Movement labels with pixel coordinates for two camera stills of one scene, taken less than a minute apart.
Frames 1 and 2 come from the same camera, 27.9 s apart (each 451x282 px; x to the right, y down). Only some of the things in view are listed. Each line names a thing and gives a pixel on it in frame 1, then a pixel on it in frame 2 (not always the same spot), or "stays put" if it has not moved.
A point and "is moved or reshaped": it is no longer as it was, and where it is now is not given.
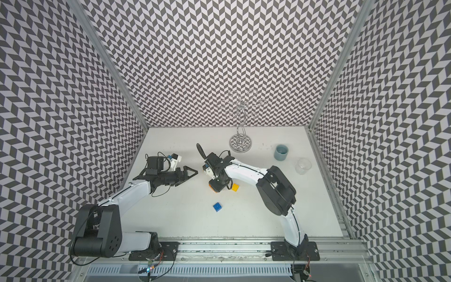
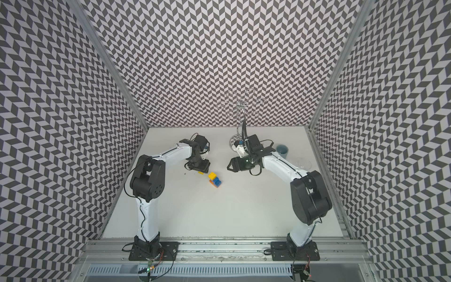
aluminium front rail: (250, 251) stays put
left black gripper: (179, 178) to (204, 168)
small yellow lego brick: (235, 187) is moved or reshaped
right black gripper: (218, 187) to (238, 164)
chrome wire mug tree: (236, 107) stays put
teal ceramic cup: (280, 152) stays put
